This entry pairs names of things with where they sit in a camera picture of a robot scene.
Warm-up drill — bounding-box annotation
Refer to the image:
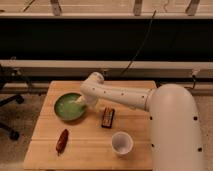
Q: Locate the green ceramic bowl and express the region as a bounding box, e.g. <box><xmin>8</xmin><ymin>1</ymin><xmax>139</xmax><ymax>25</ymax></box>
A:
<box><xmin>54</xmin><ymin>93</ymin><xmax>86</xmax><ymax>121</ymax></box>

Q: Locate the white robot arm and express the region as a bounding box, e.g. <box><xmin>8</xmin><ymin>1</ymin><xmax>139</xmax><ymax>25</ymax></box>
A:
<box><xmin>80</xmin><ymin>72</ymin><xmax>205</xmax><ymax>171</ymax></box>

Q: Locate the dark chocolate bar box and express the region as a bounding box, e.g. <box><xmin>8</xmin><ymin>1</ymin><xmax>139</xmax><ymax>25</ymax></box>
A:
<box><xmin>101</xmin><ymin>107</ymin><xmax>115</xmax><ymax>128</ymax></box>

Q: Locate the red chili pepper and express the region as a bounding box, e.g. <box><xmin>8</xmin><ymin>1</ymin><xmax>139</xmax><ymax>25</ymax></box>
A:
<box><xmin>56</xmin><ymin>129</ymin><xmax>69</xmax><ymax>155</ymax></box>

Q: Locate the white paper cup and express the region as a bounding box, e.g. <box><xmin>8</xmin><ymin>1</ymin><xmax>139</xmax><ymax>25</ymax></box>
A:
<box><xmin>111</xmin><ymin>131</ymin><xmax>134</xmax><ymax>157</ymax></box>

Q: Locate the black office chair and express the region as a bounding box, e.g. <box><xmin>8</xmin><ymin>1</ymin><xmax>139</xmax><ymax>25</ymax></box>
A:
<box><xmin>0</xmin><ymin>64</ymin><xmax>24</xmax><ymax>141</ymax></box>

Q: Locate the black hanging cable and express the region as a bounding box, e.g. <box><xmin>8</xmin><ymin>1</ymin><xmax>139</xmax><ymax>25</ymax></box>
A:
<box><xmin>119</xmin><ymin>9</ymin><xmax>157</xmax><ymax>77</ymax></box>

